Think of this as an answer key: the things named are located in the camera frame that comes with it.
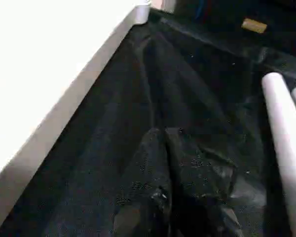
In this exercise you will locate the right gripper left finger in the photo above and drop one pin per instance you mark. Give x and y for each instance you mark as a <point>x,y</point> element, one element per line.
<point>145,192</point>

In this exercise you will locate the black box with gold label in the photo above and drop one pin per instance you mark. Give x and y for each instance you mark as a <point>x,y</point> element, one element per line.
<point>254,25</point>

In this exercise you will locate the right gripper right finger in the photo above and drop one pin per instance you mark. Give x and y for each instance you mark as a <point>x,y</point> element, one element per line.
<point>199,187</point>

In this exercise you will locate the black mat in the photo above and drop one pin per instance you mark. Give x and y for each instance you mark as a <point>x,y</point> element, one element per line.
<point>187,93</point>

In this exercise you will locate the white plastic table top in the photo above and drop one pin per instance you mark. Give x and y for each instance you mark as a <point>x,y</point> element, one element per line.
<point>39,74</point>

